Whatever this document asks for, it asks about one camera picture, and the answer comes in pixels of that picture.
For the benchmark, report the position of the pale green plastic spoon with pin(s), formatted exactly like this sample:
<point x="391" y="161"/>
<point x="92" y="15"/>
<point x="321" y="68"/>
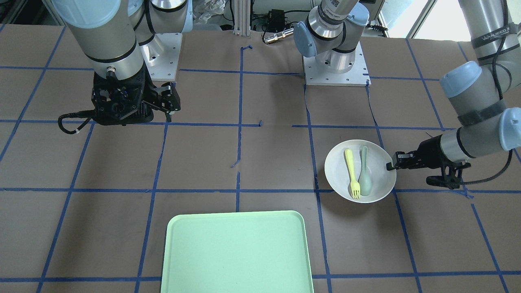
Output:
<point x="365" y="181"/>

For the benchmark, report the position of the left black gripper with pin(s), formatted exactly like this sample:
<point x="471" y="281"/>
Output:
<point x="430" y="152"/>

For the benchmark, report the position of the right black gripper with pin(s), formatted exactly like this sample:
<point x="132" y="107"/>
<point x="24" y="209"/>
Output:
<point x="166" y="99"/>

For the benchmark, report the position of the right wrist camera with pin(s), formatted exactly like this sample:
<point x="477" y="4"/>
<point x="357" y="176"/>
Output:
<point x="120" y="107"/>

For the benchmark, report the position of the aluminium frame post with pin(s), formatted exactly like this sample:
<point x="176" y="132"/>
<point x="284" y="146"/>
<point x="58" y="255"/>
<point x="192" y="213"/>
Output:
<point x="241" y="17"/>

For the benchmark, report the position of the yellow plastic fork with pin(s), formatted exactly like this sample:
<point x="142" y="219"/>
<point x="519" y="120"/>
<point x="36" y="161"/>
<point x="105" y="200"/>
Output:
<point x="354" y="185"/>

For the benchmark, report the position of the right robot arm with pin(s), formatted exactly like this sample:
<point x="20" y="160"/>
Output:
<point x="121" y="40"/>

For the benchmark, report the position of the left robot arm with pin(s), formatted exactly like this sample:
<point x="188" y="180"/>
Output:
<point x="475" y="89"/>

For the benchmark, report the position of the white round plate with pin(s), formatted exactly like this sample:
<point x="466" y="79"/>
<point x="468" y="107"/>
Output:
<point x="336" y="171"/>

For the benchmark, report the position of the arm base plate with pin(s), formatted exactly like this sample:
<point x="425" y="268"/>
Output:
<point x="161" y="55"/>
<point x="333" y="68"/>

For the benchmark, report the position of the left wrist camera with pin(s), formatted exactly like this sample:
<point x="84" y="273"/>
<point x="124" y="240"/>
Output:
<point x="451" y="176"/>

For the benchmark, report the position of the black power adapter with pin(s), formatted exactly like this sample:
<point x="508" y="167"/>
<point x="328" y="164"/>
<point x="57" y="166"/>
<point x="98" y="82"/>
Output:
<point x="275" y="20"/>

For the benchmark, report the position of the metal connector plug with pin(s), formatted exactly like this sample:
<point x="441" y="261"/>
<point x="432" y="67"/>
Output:
<point x="278" y="36"/>

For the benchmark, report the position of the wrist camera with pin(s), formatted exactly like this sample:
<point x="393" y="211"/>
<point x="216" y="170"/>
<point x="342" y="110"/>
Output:
<point x="451" y="176"/>
<point x="120" y="107"/>

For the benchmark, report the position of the mint green tray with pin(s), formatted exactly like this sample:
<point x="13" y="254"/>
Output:
<point x="237" y="252"/>

